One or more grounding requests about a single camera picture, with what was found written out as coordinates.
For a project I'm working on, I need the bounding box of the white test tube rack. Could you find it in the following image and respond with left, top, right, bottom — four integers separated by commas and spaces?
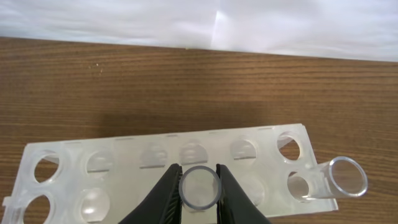
1, 123, 339, 224

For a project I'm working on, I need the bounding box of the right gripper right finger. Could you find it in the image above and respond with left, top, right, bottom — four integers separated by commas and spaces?
215, 163, 272, 224

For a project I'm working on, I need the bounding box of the clear test tube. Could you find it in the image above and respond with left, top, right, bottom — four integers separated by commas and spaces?
178, 164, 223, 215
287, 156, 369, 200

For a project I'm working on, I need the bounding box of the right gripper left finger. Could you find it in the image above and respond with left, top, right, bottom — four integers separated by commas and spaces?
118, 163, 187, 224

